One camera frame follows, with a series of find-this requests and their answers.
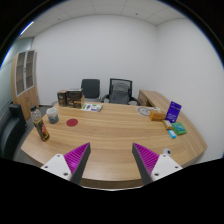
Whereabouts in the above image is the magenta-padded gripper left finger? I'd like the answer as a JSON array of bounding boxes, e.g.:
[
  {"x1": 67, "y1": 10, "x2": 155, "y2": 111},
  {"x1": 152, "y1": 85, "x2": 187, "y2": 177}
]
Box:
[{"x1": 40, "y1": 142, "x2": 92, "y2": 185}]

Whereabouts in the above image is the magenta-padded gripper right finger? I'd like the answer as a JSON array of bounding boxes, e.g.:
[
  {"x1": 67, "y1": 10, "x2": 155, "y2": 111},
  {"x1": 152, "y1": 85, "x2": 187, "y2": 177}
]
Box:
[{"x1": 131, "y1": 142, "x2": 184, "y2": 186}]

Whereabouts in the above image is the clear black-capped drink bottle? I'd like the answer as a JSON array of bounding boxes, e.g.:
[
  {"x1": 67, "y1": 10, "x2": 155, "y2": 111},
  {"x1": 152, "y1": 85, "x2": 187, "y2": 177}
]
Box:
[{"x1": 30, "y1": 108, "x2": 51, "y2": 142}]

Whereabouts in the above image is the small blue box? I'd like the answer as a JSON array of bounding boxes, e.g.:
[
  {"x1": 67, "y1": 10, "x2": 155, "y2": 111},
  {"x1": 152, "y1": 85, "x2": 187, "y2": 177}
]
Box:
[{"x1": 167, "y1": 129, "x2": 178, "y2": 140}]

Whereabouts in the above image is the green flat box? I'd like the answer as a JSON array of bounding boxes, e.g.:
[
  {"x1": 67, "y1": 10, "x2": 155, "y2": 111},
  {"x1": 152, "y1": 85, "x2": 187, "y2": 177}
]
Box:
[{"x1": 171, "y1": 122, "x2": 188, "y2": 136}]

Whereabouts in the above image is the small yellow box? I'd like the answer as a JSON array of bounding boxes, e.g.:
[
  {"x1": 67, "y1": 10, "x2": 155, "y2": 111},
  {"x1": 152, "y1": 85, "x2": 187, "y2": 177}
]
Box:
[{"x1": 162, "y1": 119, "x2": 174, "y2": 130}]

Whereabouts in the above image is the flat round red coaster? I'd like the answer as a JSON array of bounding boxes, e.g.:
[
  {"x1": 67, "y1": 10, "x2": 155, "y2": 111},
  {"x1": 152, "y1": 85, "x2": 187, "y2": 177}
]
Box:
[{"x1": 65, "y1": 118, "x2": 79, "y2": 128}]

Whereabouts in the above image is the white mug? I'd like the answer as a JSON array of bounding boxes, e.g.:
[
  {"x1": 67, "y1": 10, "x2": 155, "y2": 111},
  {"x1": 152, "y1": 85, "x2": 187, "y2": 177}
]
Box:
[{"x1": 45, "y1": 107, "x2": 60, "y2": 125}]

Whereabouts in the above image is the orange box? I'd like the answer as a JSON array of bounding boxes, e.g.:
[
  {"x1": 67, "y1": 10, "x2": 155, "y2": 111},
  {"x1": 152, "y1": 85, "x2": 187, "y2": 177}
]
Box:
[{"x1": 148, "y1": 109, "x2": 167, "y2": 122}]

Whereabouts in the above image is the purple standing card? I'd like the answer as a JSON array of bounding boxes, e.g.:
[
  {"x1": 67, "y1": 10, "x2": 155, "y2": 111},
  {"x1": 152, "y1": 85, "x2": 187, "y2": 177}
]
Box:
[{"x1": 165, "y1": 100, "x2": 183, "y2": 124}]

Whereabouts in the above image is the black leather sofa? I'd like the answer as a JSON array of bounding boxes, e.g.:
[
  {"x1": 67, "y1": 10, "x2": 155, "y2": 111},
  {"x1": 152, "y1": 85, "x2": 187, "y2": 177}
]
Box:
[{"x1": 0, "y1": 103, "x2": 28, "y2": 161}]

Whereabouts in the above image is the round grey disc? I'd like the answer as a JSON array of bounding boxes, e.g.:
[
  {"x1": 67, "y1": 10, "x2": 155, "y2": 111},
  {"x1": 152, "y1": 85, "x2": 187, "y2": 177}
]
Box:
[{"x1": 137, "y1": 106, "x2": 154, "y2": 117}]

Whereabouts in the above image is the small brown carton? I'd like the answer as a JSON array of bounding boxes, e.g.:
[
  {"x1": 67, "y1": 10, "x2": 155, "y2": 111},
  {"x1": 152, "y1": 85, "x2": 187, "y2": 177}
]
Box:
[{"x1": 67, "y1": 96, "x2": 86, "y2": 109}]

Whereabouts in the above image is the white green printed leaflet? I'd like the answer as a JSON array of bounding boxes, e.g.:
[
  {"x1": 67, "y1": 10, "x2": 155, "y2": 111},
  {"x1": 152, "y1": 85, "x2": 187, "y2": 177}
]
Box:
[{"x1": 80, "y1": 103, "x2": 104, "y2": 113}]

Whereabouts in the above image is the tall brown carton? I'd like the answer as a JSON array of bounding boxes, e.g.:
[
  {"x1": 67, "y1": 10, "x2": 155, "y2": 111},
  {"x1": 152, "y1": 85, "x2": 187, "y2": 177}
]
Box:
[{"x1": 56, "y1": 89, "x2": 69, "y2": 108}]

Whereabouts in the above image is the wooden side desk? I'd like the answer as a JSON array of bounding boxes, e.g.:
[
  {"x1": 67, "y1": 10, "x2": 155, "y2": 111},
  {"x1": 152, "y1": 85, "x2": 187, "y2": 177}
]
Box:
[{"x1": 137, "y1": 89, "x2": 171, "y2": 109}]

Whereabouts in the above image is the black padded office chair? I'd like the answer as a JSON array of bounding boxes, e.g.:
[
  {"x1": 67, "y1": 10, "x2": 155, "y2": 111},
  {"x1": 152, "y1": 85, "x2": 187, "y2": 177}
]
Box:
[{"x1": 80, "y1": 78, "x2": 102, "y2": 103}]

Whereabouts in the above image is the grey mesh office chair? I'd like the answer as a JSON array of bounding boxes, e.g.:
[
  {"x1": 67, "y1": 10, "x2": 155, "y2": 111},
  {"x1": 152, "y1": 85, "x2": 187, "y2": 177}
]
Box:
[{"x1": 101, "y1": 77, "x2": 141, "y2": 106}]

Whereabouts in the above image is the wooden shelf cabinet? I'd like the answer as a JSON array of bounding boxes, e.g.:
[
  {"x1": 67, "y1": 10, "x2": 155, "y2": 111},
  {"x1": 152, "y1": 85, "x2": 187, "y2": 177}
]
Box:
[{"x1": 10, "y1": 49, "x2": 40, "y2": 121}]

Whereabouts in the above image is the long ceiling light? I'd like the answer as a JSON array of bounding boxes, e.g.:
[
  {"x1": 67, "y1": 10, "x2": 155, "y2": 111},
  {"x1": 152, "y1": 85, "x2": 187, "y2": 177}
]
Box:
[{"x1": 19, "y1": 21, "x2": 35, "y2": 36}]

